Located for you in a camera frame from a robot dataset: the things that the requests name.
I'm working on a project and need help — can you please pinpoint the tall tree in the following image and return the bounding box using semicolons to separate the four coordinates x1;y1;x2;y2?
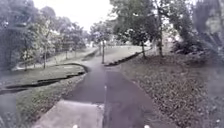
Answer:
151;0;194;58

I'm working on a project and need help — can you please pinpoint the row of trees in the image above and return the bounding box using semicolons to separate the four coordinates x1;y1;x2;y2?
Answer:
0;0;88;72

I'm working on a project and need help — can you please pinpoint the pale concrete slab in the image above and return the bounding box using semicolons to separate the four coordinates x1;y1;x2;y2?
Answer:
31;99;106;128

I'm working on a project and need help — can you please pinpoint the grass lawn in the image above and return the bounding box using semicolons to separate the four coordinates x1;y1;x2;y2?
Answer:
0;46;101;88

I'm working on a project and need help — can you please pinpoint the slim tree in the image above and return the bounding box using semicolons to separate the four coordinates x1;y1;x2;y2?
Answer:
89;20;114;65

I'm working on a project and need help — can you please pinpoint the dark kerb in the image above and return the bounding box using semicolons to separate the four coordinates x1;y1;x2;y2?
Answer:
103;49;148;68

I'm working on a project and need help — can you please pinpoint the dark open drain channel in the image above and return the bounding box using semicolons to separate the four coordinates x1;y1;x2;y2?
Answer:
0;62;90;96

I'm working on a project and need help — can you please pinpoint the leaf-strewn grass slope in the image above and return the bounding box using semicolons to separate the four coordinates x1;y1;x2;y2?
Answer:
119;53;224;128

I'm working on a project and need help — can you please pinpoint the dark asphalt path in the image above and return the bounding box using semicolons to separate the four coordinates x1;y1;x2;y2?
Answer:
63;49;178;128

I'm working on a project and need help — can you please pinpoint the grass verge with leaves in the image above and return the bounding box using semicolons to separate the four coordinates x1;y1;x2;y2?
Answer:
14;73;87;128

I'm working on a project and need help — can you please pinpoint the large leafy tree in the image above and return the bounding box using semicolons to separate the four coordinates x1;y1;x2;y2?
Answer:
109;0;160;60

